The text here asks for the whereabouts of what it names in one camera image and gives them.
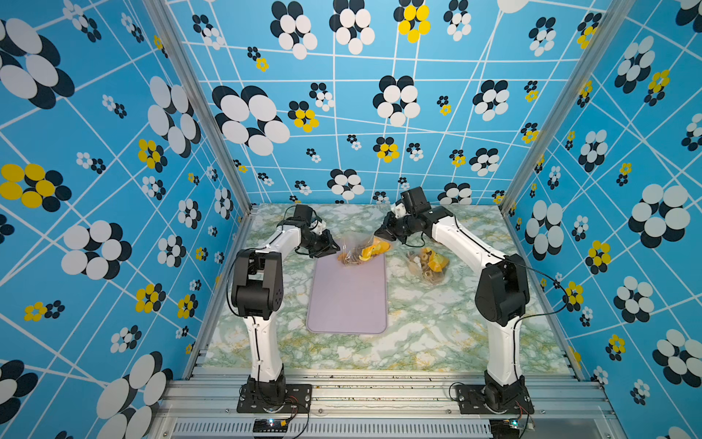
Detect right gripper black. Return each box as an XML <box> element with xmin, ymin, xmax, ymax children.
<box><xmin>373</xmin><ymin>212</ymin><xmax>416</xmax><ymax>244</ymax></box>

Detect ziploc bag of cookies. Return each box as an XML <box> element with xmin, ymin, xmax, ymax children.
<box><xmin>406</xmin><ymin>247</ymin><xmax>450</xmax><ymax>285</ymax></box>
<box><xmin>337</xmin><ymin>232</ymin><xmax>392</xmax><ymax>265</ymax></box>

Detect lilac plastic tray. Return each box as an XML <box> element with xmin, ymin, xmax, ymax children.
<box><xmin>306</xmin><ymin>254</ymin><xmax>389</xmax><ymax>335</ymax></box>

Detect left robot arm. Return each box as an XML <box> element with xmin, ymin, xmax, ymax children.
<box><xmin>227</xmin><ymin>204</ymin><xmax>340</xmax><ymax>411</ymax></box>

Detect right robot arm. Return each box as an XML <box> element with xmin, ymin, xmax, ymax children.
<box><xmin>375</xmin><ymin>188</ymin><xmax>534</xmax><ymax>414</ymax></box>

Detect left controller board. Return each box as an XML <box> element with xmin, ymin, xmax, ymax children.
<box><xmin>252</xmin><ymin>418</ymin><xmax>288</xmax><ymax>435</ymax></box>

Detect controller board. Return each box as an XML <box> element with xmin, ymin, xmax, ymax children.
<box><xmin>252</xmin><ymin>418</ymin><xmax>288</xmax><ymax>435</ymax></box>
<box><xmin>490</xmin><ymin>419</ymin><xmax>524</xmax><ymax>439</ymax></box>

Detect right controller board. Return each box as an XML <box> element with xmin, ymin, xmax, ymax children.
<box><xmin>490</xmin><ymin>419</ymin><xmax>524</xmax><ymax>439</ymax></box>

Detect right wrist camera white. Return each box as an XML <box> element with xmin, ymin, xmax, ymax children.
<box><xmin>390</xmin><ymin>200</ymin><xmax>407</xmax><ymax>220</ymax></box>

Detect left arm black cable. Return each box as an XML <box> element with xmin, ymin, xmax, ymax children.
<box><xmin>226</xmin><ymin>205</ymin><xmax>308</xmax><ymax>319</ymax></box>

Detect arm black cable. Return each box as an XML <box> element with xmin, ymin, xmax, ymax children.
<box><xmin>454</xmin><ymin>216</ymin><xmax>571</xmax><ymax>385</ymax></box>
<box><xmin>226</xmin><ymin>205</ymin><xmax>308</xmax><ymax>319</ymax></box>

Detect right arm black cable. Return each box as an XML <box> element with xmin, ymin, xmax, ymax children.
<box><xmin>454</xmin><ymin>216</ymin><xmax>571</xmax><ymax>385</ymax></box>

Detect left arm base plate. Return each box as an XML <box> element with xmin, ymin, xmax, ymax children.
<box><xmin>237</xmin><ymin>379</ymin><xmax>313</xmax><ymax>414</ymax></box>

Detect aluminium front rail frame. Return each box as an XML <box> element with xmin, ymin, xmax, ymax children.
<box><xmin>149</xmin><ymin>367</ymin><xmax>625</xmax><ymax>438</ymax></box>

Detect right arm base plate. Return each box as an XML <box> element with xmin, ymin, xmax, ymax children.
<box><xmin>450</xmin><ymin>383</ymin><xmax>535</xmax><ymax>416</ymax></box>

